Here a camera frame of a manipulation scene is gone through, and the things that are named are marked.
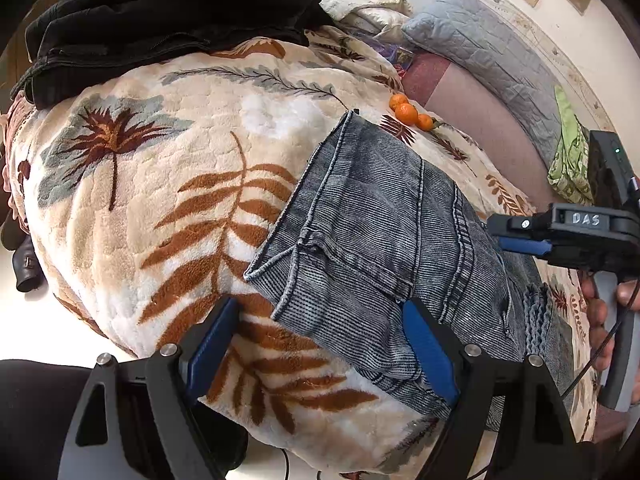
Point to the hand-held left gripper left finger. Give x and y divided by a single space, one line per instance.
212 350

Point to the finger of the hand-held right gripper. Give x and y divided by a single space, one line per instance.
525 246
512 225

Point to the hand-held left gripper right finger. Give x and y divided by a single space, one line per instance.
430 355

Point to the blue denim pants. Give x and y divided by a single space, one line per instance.
375 210

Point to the person's right forearm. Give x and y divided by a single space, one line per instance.
612 422

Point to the person's right hand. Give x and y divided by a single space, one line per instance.
592 320

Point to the green patterned cloth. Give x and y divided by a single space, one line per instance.
570 160

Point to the pink bolster cushion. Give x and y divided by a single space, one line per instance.
475 110

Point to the tangerine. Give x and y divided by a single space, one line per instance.
407 115
425 121
398 100

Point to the grey quilted pillow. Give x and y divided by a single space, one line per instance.
480 45

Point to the leaf print fleece blanket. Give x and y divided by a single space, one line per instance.
150 160

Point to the dark brown shoe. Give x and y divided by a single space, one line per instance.
12 230
27 265

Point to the purple packet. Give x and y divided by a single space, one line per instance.
392 52

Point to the cream crumpled cloth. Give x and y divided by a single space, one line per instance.
360 7

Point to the black garment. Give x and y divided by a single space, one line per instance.
150 25

